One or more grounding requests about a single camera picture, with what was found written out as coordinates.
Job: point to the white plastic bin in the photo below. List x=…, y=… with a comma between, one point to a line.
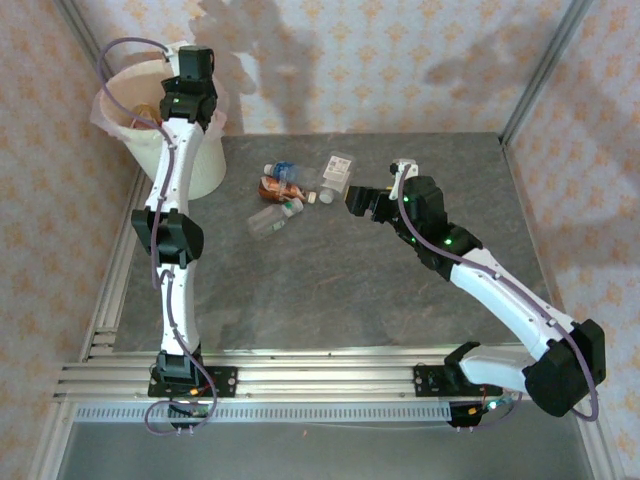
x=210, y=165

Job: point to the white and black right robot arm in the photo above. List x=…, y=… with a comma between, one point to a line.
x=500, y=295

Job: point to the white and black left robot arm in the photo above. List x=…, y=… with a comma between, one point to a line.
x=175, y=165

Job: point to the aluminium side rail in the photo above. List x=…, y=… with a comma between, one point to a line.
x=524, y=210
x=107, y=300

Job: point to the clear bottle green cap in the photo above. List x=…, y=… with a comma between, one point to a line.
x=267, y=223

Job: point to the grey metal lower panel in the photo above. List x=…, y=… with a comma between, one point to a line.
x=325, y=455

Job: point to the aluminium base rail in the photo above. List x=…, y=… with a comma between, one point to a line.
x=325, y=380

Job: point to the aluminium frame post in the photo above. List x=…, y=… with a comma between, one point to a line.
x=47, y=450
x=600, y=445
x=82, y=35
x=545, y=65

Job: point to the amber bottle yellow label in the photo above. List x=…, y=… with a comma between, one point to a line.
x=145, y=111

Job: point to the clear square bottle white label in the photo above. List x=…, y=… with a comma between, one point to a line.
x=339, y=169

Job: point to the brown bottle white cap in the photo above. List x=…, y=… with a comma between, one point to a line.
x=275, y=190

